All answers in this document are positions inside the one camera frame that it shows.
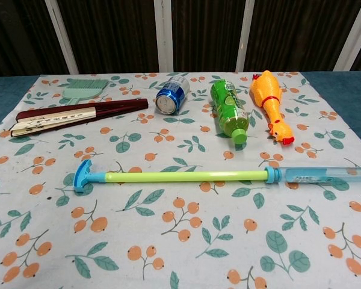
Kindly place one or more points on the yellow rubber chicken toy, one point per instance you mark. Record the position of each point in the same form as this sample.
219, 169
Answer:
267, 93

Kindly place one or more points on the mint green hand brush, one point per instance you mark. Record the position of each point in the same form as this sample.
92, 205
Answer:
81, 90

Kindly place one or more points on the translucent blue plastic tube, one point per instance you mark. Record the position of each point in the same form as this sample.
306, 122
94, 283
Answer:
304, 176

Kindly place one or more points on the blue drink can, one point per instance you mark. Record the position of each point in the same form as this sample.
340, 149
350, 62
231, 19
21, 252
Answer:
171, 93

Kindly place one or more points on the green tea plastic bottle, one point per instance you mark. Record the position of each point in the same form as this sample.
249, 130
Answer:
228, 108

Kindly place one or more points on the dark brown curtain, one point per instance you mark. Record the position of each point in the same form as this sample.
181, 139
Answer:
117, 30

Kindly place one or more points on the floral leaf print tablecloth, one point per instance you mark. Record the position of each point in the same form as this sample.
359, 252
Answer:
168, 241

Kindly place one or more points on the dark red folding fan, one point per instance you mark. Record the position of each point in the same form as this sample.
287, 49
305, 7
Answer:
114, 109

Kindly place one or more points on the white frame post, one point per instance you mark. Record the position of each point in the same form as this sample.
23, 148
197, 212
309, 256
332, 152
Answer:
163, 36
355, 36
246, 36
61, 36

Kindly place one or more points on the teal table cover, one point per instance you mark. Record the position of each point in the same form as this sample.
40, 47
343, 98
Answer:
343, 90

